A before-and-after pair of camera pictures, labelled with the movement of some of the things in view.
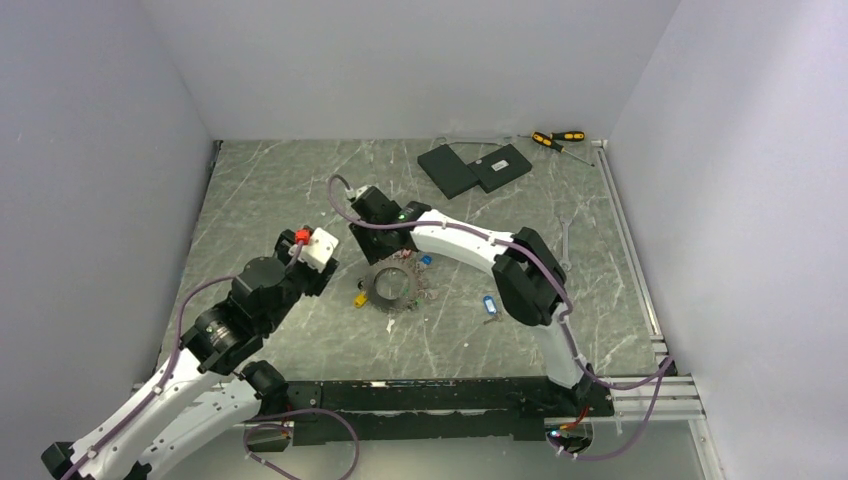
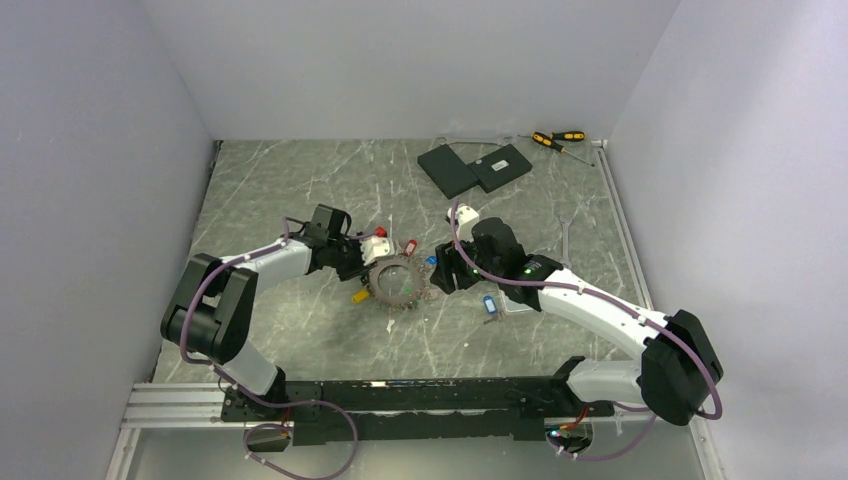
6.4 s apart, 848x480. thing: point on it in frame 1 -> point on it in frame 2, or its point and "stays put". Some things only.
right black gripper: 372,252 -> 448,260
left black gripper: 317,280 -> 358,269
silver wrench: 565,264 stays put
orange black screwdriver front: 545,140 stays put
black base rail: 443,408 stays put
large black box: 451,174 stays put
